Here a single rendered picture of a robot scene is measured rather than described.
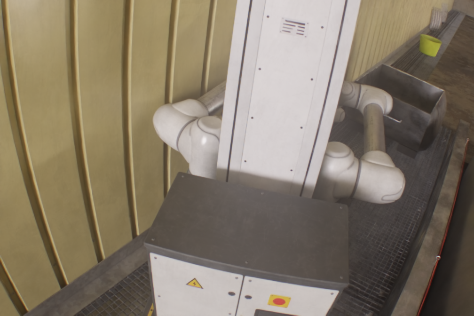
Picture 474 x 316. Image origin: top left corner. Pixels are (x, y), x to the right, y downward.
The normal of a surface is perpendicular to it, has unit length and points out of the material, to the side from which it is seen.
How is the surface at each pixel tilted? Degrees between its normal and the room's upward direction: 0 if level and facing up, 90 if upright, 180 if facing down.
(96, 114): 90
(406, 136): 96
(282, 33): 90
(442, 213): 1
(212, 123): 6
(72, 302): 0
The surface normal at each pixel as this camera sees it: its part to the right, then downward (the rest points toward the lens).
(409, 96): -0.61, 0.36
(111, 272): 0.13, -0.84
